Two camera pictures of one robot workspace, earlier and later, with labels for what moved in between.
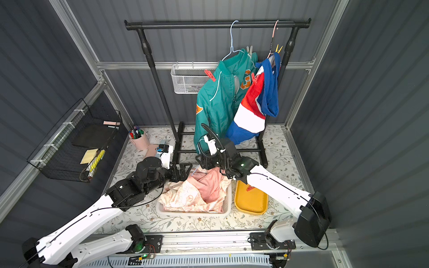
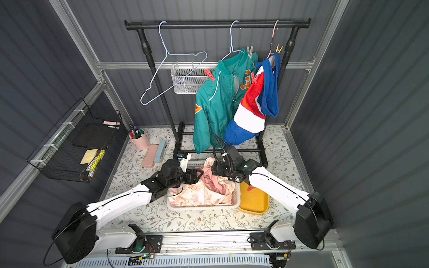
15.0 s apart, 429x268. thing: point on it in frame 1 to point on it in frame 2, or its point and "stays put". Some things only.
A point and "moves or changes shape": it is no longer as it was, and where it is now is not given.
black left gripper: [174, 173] to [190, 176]
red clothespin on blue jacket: [253, 78] stays put
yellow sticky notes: [88, 156] stays put
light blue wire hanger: [195, 170] moves or changes shape
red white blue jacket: [262, 97] stays put
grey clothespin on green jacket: [249, 51] stays put
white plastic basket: [226, 210] to [196, 164]
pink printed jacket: [204, 191] stays put
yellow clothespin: [277, 49] stays put
